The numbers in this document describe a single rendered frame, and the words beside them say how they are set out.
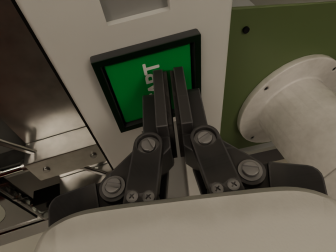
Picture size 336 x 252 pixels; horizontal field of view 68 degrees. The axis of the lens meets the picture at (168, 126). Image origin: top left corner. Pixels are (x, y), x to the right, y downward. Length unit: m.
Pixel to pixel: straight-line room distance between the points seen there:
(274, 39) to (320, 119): 0.12
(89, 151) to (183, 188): 0.11
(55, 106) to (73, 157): 0.06
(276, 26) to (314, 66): 0.11
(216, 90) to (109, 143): 0.08
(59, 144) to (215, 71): 0.18
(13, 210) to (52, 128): 0.14
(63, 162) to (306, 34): 0.35
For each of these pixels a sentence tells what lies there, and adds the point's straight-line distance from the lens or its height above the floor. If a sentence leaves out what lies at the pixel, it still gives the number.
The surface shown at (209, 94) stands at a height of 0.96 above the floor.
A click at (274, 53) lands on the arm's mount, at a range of 0.39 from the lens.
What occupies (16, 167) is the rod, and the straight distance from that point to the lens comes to 0.31.
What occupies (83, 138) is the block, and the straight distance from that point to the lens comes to 0.27.
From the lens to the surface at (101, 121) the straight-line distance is 0.16.
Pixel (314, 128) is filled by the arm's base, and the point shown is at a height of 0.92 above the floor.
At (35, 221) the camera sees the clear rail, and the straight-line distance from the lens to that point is 0.42.
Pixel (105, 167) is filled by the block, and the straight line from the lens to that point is 0.34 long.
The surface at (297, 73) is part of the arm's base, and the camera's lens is 0.43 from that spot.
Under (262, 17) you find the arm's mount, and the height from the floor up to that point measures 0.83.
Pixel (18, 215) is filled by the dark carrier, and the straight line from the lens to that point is 0.40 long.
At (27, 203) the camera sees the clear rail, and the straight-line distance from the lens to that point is 0.37.
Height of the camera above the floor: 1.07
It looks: 38 degrees down
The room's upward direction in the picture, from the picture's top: 159 degrees clockwise
